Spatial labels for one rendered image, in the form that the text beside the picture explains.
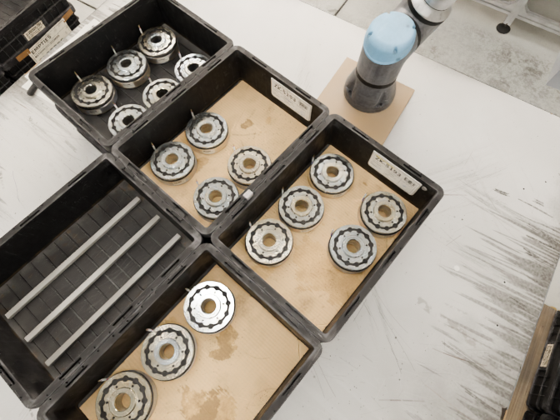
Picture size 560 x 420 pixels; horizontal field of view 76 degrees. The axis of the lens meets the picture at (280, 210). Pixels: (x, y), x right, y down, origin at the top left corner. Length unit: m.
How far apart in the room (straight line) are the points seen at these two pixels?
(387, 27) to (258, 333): 0.77
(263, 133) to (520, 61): 1.95
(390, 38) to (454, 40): 1.58
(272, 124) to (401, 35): 0.37
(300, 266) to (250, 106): 0.44
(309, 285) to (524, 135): 0.81
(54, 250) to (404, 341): 0.82
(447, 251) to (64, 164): 1.07
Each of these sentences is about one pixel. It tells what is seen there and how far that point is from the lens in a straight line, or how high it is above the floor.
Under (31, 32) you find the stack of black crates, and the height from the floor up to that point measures 0.51.
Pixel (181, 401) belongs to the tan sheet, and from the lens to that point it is 0.80.
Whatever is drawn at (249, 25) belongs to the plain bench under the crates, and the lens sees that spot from 1.36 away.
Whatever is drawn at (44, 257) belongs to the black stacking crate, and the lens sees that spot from 0.95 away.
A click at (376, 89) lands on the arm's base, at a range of 1.07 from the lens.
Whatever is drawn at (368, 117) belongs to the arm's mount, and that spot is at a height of 0.73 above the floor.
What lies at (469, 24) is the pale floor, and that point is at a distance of 2.69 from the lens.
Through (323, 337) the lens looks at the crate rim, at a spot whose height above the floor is 0.93.
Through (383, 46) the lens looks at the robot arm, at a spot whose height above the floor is 0.95.
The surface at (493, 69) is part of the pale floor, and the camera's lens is 2.50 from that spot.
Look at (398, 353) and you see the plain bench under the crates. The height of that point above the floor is 0.70.
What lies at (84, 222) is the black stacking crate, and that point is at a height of 0.83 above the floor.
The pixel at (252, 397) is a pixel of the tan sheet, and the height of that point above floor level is 0.83.
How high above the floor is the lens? 1.61
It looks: 69 degrees down
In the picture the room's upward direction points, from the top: 1 degrees clockwise
